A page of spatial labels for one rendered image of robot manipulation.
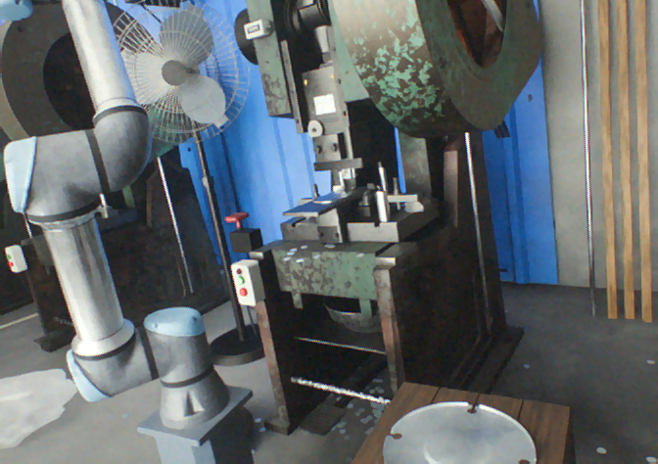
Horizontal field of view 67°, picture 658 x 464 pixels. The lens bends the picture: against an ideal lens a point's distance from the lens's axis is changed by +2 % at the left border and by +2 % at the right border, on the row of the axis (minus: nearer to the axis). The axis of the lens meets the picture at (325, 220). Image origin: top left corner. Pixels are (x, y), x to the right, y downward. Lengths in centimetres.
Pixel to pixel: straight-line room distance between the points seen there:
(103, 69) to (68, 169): 21
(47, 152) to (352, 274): 86
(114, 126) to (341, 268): 78
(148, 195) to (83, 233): 196
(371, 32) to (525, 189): 165
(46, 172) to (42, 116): 155
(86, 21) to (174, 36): 112
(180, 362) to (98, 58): 62
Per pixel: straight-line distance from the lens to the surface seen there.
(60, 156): 92
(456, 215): 172
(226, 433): 120
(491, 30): 167
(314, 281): 153
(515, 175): 257
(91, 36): 107
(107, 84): 101
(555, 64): 254
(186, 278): 305
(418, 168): 170
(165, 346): 110
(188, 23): 220
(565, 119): 254
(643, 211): 231
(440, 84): 112
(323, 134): 156
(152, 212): 290
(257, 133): 339
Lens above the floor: 105
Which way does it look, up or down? 12 degrees down
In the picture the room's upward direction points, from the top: 10 degrees counter-clockwise
